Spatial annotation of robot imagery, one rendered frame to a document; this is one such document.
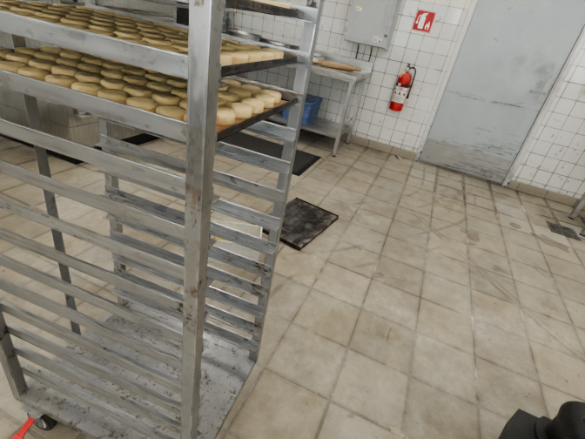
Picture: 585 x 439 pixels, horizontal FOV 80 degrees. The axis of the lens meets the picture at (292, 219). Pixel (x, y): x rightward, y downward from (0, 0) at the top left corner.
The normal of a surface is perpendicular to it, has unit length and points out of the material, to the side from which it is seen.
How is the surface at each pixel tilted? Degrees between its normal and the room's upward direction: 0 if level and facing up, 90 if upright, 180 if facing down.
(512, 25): 90
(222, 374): 0
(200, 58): 90
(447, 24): 90
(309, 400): 0
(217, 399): 0
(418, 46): 90
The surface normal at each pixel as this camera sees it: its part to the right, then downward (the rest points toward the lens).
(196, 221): -0.33, 0.43
